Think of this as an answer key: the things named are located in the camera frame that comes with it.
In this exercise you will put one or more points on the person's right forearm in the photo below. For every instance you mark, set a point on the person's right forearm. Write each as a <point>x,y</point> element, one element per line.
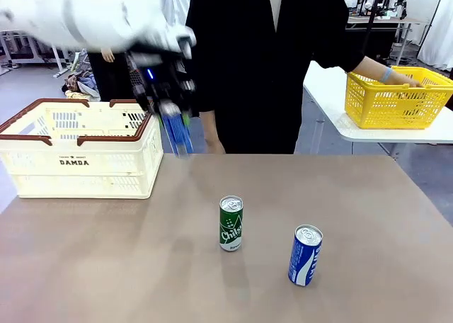
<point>209,124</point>

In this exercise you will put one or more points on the brown-topped background desk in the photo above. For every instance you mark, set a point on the brown-topped background desk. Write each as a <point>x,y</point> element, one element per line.
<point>382,20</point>

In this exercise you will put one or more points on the green Chilsung drink can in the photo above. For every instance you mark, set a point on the green Chilsung drink can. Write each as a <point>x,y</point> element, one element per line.
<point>230,227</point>

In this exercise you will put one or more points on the pile of mixed clothes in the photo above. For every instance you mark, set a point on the pile of mixed clothes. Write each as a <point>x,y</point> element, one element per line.
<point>79,84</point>

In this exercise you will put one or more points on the black stand pole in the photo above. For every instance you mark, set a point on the black stand pole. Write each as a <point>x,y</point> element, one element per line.
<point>373,22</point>

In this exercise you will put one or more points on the person's right hand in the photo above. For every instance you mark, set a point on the person's right hand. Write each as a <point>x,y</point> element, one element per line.
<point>215,147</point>

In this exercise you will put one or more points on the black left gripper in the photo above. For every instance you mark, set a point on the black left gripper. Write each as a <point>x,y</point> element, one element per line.
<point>163,78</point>

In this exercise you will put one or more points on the thin black slanted pole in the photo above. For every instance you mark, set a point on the thin black slanted pole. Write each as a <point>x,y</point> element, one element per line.
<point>433,13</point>

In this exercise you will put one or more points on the white side table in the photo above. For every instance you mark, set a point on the white side table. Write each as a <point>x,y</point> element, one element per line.
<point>325,96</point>

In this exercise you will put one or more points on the white curtain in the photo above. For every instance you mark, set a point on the white curtain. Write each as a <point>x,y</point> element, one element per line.
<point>439,25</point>

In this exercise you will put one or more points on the cream folding basket brown rim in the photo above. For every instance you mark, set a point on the cream folding basket brown rim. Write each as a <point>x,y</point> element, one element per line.
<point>81,174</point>

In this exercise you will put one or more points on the mannequin white shirt grey shorts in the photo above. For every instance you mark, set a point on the mannequin white shirt grey shorts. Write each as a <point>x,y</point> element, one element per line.
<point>177,0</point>

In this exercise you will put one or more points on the yellow plastic basket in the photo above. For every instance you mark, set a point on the yellow plastic basket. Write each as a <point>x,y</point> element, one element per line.
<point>396,107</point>

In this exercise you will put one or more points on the light blue wristwatch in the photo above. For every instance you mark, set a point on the light blue wristwatch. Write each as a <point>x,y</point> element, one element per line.
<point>387,75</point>

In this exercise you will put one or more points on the person's left forearm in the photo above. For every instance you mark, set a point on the person's left forearm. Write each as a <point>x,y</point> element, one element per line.
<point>368,68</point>

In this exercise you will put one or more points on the mannequin grey top black skirt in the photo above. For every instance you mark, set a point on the mannequin grey top black skirt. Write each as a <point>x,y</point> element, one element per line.
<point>106,78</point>

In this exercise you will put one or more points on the white-framed background desk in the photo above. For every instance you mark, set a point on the white-framed background desk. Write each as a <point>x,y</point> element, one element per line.
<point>21,50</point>

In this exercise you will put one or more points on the person's black-clad torso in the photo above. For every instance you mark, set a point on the person's black-clad torso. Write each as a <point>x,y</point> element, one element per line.
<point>255,71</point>

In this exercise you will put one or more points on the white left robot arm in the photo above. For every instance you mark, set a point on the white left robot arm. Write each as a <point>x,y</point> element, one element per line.
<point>95,15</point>

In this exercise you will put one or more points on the person's left hand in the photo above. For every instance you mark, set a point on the person's left hand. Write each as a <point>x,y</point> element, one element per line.
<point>405,80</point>

